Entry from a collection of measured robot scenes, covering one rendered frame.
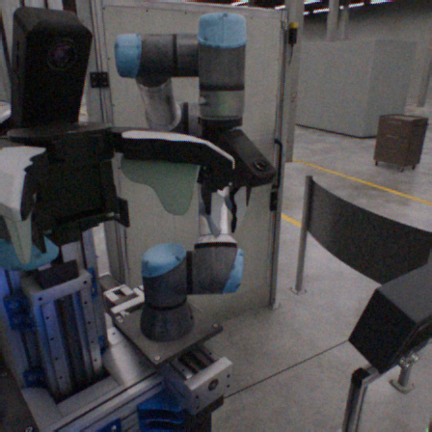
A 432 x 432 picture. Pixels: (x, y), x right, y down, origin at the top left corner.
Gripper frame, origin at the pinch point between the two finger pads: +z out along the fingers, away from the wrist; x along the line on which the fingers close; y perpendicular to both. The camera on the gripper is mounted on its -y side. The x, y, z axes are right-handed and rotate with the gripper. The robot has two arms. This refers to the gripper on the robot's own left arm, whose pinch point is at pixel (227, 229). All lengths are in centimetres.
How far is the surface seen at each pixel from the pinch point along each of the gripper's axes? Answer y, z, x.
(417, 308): -19.2, 19.5, -36.0
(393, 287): -13.1, 17.9, -36.3
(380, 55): 539, -49, -779
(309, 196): 130, 61, -158
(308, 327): 94, 143, -132
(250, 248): 128, 88, -105
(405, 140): 306, 87, -557
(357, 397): -16, 43, -27
